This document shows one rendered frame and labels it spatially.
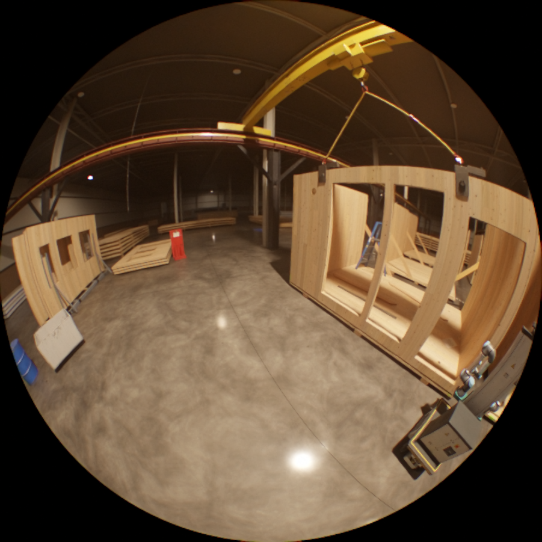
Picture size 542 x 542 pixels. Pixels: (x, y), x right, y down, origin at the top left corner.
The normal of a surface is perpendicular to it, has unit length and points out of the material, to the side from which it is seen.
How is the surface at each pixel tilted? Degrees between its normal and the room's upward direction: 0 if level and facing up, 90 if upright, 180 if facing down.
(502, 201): 90
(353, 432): 0
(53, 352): 90
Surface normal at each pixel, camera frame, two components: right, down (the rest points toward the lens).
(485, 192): -0.88, 0.18
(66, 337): 1.00, 0.05
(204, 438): 0.01, -0.92
